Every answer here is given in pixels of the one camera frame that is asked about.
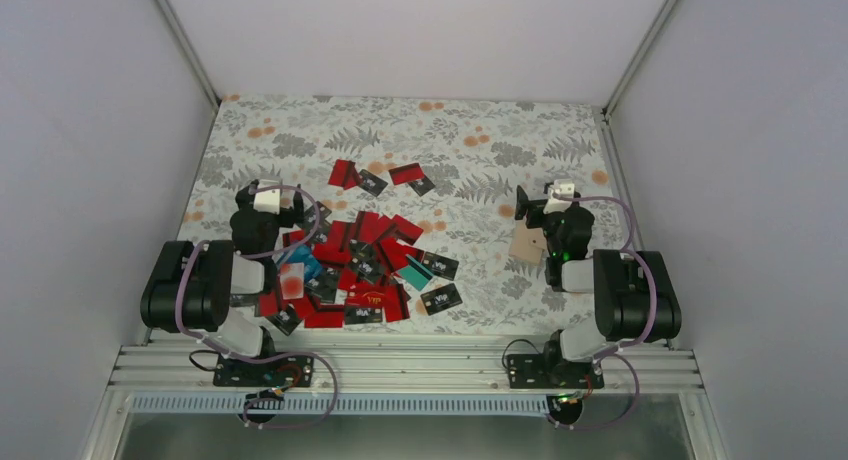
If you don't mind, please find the beige leather card holder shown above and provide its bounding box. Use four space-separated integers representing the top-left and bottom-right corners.
509 220 547 266

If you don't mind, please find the black vip card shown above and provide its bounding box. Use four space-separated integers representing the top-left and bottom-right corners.
358 169 388 197
344 306 383 325
421 283 463 316
421 252 459 280

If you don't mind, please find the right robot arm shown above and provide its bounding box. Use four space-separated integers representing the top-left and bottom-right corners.
514 181 682 387

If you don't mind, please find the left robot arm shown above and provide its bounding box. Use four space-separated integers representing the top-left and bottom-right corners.
140 180 314 385

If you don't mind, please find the blue card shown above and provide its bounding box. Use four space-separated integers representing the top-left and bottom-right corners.
276 245 324 281

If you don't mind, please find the white card red spot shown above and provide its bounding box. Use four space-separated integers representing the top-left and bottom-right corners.
279 263 305 300

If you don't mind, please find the red card bottom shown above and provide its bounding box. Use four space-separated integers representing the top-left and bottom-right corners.
303 309 345 329

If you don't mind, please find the red card top left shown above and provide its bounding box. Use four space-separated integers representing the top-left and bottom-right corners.
328 159 361 190

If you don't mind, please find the black card top right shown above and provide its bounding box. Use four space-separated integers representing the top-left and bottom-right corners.
408 176 435 197

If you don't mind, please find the black vip card top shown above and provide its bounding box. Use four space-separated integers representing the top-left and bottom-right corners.
358 169 388 197

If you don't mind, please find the black vip card bottom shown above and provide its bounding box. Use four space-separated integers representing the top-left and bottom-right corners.
344 306 383 325

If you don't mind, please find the red card top right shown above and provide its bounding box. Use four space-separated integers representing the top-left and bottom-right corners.
388 163 425 185

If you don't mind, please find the red card pile right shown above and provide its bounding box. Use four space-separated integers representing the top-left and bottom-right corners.
390 215 424 245

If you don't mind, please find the teal card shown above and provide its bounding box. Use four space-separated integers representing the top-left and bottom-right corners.
396 254 434 291

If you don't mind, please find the floral table mat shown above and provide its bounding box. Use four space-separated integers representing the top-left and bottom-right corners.
178 94 627 336

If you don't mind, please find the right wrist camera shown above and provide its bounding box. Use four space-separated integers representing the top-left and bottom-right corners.
543 180 576 214

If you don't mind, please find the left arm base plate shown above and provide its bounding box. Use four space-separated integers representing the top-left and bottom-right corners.
213 355 314 389

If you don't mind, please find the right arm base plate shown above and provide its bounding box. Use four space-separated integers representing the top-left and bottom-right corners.
505 354 605 390

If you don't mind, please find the aluminium rail frame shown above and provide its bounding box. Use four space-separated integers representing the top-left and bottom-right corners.
83 330 725 459

